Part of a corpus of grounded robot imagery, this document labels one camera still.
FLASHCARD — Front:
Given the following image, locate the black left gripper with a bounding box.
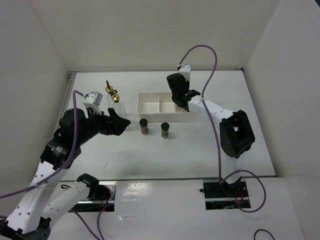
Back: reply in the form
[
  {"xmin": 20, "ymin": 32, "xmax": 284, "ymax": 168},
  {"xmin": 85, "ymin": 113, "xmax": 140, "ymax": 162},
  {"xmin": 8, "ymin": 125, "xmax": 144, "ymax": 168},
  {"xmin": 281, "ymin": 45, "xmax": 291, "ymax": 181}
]
[{"xmin": 76, "ymin": 105, "xmax": 131, "ymax": 145}]

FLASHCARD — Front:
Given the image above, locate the glass oil bottle gold spout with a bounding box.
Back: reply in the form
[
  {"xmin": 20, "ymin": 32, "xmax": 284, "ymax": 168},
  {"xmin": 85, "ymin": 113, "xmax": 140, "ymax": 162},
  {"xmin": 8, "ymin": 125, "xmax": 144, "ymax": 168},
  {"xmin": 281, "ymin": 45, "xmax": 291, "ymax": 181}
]
[{"xmin": 112, "ymin": 90, "xmax": 128, "ymax": 119}]

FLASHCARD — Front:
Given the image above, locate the spice jar black lid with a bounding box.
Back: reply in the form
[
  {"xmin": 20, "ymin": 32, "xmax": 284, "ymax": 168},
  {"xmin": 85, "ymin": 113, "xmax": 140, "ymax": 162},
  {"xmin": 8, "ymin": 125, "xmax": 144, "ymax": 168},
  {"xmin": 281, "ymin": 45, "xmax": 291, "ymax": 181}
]
[
  {"xmin": 139, "ymin": 118, "xmax": 149, "ymax": 135},
  {"xmin": 160, "ymin": 122, "xmax": 170, "ymax": 139}
]

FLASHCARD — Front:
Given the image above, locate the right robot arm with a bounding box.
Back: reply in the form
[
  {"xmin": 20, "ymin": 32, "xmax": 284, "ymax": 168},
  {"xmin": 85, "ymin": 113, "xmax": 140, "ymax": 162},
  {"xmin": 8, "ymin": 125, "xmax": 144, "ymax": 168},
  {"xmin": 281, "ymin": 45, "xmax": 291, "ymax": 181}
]
[{"xmin": 166, "ymin": 73, "xmax": 255, "ymax": 197}]

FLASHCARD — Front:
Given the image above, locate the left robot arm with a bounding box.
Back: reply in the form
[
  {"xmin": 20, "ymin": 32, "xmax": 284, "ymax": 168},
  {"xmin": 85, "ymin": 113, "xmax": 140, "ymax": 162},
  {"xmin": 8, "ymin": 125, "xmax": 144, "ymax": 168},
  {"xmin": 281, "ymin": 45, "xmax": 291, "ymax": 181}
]
[{"xmin": 0, "ymin": 108, "xmax": 131, "ymax": 240}]

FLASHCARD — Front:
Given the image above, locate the white divided organizer bin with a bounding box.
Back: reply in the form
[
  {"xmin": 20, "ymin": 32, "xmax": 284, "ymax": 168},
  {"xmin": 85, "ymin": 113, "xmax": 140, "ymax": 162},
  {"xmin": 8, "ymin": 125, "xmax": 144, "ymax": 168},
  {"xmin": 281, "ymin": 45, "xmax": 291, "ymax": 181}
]
[{"xmin": 137, "ymin": 92, "xmax": 196, "ymax": 123}]

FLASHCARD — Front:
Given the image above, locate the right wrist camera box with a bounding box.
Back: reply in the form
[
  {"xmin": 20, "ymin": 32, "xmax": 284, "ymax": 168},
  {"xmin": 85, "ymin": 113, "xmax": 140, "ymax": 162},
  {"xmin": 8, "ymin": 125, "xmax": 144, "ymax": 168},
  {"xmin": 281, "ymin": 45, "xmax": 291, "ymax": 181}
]
[{"xmin": 177, "ymin": 64, "xmax": 191, "ymax": 82}]

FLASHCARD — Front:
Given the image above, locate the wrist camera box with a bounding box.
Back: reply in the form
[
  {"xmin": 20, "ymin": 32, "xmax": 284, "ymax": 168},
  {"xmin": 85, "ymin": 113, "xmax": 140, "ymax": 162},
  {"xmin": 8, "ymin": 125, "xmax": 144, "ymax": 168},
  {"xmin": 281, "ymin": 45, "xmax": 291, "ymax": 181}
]
[
  {"xmin": 83, "ymin": 91, "xmax": 103, "ymax": 112},
  {"xmin": 177, "ymin": 64, "xmax": 191, "ymax": 82}
]

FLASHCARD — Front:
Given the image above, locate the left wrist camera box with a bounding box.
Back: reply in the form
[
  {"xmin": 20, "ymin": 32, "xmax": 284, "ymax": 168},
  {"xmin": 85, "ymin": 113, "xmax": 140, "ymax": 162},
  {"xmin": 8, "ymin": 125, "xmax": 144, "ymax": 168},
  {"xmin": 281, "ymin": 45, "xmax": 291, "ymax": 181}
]
[{"xmin": 83, "ymin": 91, "xmax": 103, "ymax": 112}]

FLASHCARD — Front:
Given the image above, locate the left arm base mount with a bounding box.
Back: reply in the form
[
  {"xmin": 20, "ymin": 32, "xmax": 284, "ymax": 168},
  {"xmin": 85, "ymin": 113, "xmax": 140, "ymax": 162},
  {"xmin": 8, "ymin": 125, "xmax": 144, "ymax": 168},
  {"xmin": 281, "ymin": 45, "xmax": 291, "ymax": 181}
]
[{"xmin": 60, "ymin": 181, "xmax": 116, "ymax": 213}]

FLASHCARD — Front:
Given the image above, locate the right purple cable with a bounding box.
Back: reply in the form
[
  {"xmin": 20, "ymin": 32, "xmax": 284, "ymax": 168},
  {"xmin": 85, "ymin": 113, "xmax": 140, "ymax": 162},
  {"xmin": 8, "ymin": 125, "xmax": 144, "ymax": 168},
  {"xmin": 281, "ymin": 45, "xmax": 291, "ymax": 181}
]
[{"xmin": 179, "ymin": 44, "xmax": 267, "ymax": 213}]

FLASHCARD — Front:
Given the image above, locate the purple cable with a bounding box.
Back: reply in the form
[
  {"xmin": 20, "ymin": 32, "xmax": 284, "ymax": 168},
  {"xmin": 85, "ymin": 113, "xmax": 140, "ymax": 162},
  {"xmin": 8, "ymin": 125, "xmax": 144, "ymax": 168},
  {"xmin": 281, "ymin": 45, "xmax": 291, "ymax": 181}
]
[
  {"xmin": 179, "ymin": 44, "xmax": 267, "ymax": 213},
  {"xmin": 0, "ymin": 90, "xmax": 106, "ymax": 240}
]

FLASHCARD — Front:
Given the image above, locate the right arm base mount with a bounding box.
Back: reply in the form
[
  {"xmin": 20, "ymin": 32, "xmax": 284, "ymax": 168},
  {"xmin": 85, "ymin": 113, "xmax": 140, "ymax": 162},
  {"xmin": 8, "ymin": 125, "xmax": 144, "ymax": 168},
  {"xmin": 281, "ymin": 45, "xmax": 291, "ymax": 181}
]
[{"xmin": 199, "ymin": 179, "xmax": 251, "ymax": 211}]

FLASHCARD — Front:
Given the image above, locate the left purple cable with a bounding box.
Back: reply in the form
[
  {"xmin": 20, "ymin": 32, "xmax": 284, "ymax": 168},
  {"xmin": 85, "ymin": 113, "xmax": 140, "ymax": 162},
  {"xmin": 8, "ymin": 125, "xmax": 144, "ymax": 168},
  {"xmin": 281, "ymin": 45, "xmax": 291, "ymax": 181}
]
[{"xmin": 0, "ymin": 90, "xmax": 106, "ymax": 240}]

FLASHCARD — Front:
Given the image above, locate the black cable loop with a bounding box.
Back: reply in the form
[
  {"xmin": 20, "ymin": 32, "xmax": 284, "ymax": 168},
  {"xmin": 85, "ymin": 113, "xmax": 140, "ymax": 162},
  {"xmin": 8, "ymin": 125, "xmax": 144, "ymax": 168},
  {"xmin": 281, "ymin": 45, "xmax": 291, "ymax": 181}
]
[{"xmin": 254, "ymin": 228, "xmax": 276, "ymax": 240}]

